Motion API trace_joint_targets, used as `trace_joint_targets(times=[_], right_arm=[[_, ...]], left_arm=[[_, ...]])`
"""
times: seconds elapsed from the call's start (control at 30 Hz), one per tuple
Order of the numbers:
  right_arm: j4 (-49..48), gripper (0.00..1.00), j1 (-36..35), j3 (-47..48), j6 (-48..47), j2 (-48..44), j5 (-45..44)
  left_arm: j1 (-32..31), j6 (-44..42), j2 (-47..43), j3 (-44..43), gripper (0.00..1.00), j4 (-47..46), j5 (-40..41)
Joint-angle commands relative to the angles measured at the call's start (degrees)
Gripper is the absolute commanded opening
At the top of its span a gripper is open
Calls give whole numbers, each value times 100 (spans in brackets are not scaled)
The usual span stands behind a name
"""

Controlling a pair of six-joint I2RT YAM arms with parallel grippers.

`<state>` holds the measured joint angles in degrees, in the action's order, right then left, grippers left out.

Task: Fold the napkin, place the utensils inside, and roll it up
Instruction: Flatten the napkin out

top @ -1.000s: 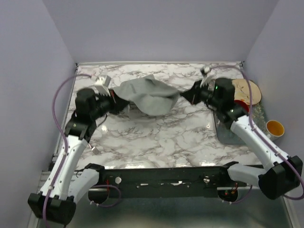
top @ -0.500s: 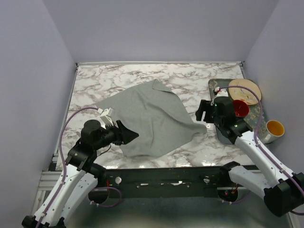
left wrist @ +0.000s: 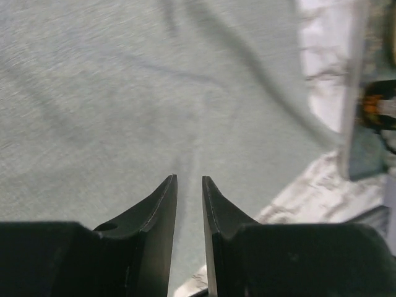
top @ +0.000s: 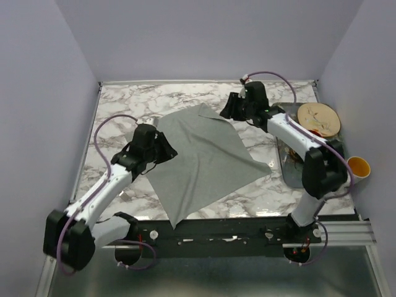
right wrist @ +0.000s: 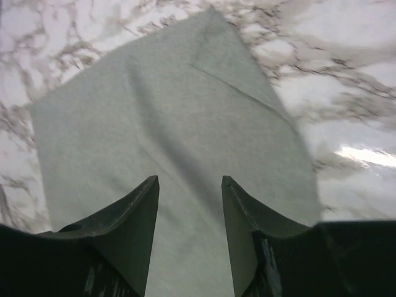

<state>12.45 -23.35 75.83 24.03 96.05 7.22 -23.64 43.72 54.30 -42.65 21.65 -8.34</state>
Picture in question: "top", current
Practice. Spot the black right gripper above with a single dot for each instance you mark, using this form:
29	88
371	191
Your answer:
229	111

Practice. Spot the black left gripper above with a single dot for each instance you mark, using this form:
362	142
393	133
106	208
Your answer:
168	151

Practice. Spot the grey cloth napkin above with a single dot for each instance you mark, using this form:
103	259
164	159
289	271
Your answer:
212	162

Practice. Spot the silver fork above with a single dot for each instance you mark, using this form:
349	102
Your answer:
124	196

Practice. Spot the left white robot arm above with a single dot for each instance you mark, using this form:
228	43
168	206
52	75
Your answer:
72	235

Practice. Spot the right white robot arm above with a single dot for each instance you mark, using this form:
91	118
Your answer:
325	169

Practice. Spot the white mug yellow inside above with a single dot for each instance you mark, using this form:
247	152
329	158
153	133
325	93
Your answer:
360	169

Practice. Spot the floral blue tray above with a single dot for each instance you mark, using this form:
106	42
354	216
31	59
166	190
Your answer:
291	163

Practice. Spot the beige floral plate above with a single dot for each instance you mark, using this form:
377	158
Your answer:
320	118

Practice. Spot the black mounting base bar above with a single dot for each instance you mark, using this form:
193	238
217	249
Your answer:
226	237

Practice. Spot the aluminium frame rail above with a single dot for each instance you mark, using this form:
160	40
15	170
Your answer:
351	233

